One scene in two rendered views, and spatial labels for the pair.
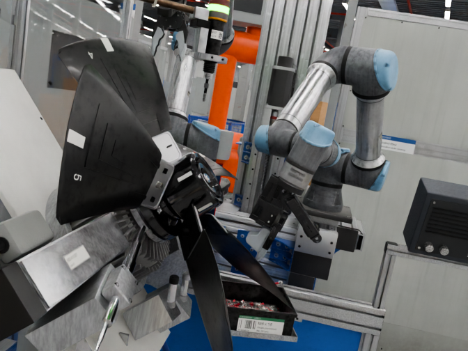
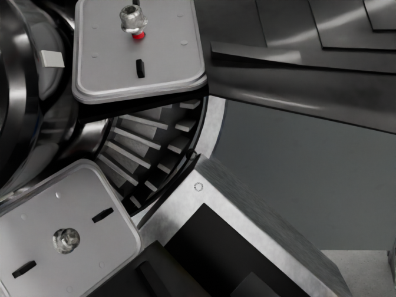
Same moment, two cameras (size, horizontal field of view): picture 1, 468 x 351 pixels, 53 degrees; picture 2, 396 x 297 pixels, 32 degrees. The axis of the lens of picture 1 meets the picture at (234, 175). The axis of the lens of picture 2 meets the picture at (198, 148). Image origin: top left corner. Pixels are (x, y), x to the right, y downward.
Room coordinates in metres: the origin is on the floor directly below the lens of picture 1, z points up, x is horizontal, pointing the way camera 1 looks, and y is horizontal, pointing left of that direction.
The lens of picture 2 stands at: (1.02, -0.18, 1.41)
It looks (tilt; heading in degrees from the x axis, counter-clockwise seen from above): 46 degrees down; 88
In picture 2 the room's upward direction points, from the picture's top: 3 degrees counter-clockwise
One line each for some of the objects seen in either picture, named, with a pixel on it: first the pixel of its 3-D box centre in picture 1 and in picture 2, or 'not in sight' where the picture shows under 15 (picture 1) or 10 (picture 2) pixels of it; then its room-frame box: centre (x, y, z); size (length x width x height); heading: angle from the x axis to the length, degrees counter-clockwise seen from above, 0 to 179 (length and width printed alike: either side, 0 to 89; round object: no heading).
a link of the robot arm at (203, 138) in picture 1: (203, 139); not in sight; (1.83, 0.14, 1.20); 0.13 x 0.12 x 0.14; 89
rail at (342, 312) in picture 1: (232, 287); not in sight; (1.35, -0.05, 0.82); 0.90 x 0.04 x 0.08; 83
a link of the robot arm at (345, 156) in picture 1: (332, 164); not in sight; (1.74, -0.36, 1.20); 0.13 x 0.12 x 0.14; 63
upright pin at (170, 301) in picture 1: (172, 291); not in sight; (0.88, 0.08, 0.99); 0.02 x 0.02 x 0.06
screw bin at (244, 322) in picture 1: (248, 307); not in sight; (1.17, -0.10, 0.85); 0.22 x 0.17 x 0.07; 98
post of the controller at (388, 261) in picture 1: (384, 275); not in sight; (1.30, -0.48, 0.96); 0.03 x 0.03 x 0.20; 83
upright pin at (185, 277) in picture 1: (184, 286); not in sight; (0.97, 0.07, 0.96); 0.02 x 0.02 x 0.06
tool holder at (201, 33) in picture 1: (209, 36); not in sight; (1.00, 0.10, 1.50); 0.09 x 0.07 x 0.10; 118
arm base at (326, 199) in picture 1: (324, 193); not in sight; (1.74, -0.35, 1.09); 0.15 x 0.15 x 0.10
